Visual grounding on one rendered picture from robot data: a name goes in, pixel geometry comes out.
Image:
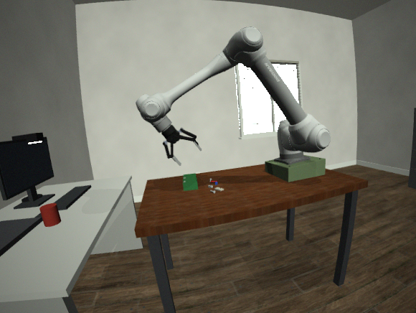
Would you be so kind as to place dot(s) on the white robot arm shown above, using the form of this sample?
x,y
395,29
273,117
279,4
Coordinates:
x,y
300,132

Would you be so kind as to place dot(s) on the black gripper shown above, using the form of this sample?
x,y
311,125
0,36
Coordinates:
x,y
172,136

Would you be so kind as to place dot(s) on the green rack of bins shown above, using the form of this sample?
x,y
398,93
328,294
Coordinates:
x,y
190,182

